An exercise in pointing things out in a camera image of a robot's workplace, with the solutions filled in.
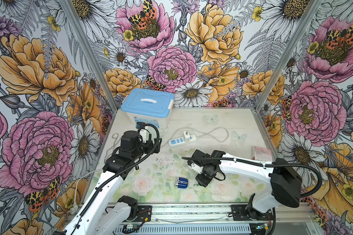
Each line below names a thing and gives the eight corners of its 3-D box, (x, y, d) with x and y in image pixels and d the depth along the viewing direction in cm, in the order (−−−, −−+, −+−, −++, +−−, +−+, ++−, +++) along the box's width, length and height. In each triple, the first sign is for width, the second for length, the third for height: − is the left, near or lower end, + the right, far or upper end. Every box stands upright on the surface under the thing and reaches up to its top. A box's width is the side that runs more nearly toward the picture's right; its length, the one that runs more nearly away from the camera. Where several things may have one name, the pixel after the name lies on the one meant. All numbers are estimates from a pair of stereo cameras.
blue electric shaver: (175, 187, 85) (174, 185, 82) (176, 178, 88) (176, 176, 85) (187, 189, 84) (187, 187, 81) (188, 180, 87) (188, 178, 84)
